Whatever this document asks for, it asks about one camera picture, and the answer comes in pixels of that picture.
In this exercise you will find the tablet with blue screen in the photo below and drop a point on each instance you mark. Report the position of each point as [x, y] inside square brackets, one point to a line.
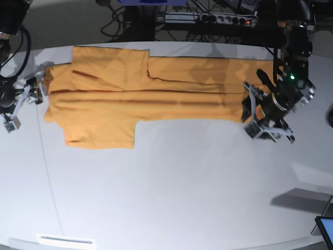
[325, 227]

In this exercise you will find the black table frame post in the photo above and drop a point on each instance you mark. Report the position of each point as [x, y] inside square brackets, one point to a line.
[142, 20]

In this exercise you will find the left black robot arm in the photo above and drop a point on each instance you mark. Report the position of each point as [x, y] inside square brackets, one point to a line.
[290, 86]

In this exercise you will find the white power strip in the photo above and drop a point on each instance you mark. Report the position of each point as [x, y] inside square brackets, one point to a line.
[215, 17]

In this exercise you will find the grey tablet stand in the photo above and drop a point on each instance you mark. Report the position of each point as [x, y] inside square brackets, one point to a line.
[326, 213]

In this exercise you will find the orange T-shirt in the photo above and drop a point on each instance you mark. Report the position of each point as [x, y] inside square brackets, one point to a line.
[100, 96]

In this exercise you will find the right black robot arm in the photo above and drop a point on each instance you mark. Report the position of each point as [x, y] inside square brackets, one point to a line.
[13, 14]

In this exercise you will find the dark round object right edge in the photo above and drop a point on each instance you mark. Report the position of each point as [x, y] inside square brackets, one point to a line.
[329, 116]

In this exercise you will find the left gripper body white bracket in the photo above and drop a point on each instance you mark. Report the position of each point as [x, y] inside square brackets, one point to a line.
[276, 104]

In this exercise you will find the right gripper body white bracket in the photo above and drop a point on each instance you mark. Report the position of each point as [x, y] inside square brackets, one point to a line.
[11, 101]

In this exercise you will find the white flat label strip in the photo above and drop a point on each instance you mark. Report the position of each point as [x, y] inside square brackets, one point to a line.
[44, 237]

